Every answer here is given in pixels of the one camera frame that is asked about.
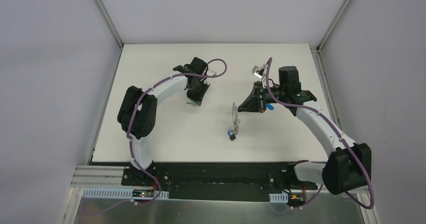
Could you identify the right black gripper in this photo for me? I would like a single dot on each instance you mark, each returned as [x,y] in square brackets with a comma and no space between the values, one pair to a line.
[260,98]

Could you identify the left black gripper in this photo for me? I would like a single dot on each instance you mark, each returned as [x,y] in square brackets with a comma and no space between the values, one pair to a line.
[196,91]

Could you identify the green tagged key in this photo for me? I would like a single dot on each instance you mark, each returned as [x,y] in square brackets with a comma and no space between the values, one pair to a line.
[190,102]

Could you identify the keyring with keys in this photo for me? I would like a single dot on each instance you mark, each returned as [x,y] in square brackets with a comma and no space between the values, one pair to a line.
[235,119]

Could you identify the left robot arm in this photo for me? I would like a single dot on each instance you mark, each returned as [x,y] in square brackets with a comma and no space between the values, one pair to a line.
[137,114]

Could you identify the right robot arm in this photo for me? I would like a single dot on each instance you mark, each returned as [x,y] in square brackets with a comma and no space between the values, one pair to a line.
[349,164]

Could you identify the blue tagged key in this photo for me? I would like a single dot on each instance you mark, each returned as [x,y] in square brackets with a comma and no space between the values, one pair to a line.
[269,106]

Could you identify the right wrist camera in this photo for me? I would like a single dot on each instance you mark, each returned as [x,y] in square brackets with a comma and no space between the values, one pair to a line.
[260,71]

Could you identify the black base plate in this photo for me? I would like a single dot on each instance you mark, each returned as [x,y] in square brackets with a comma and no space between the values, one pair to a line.
[223,181]

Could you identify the aluminium frame rail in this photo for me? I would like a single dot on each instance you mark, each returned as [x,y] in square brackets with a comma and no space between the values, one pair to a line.
[97,176]

